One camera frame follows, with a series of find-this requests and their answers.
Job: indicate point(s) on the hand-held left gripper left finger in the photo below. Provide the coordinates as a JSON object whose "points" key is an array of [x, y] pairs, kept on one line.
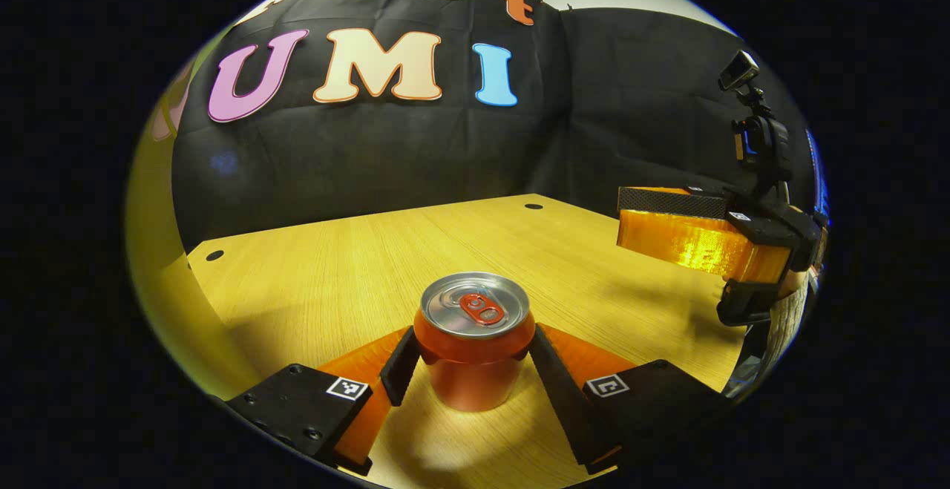
{"points": [[297, 407]]}

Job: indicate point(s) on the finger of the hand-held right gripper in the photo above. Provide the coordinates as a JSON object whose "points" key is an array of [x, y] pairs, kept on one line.
{"points": [[683, 240]]}

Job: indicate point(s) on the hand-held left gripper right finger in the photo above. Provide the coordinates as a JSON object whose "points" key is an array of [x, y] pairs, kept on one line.
{"points": [[571, 400]]}

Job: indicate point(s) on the orange pop can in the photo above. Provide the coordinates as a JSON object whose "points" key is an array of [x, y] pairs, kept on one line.
{"points": [[475, 355]]}

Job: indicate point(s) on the wooden desktop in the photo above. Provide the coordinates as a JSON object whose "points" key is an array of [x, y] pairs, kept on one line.
{"points": [[334, 266]]}

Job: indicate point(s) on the black backdrop cloth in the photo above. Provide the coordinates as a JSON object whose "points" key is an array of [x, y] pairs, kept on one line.
{"points": [[415, 148]]}

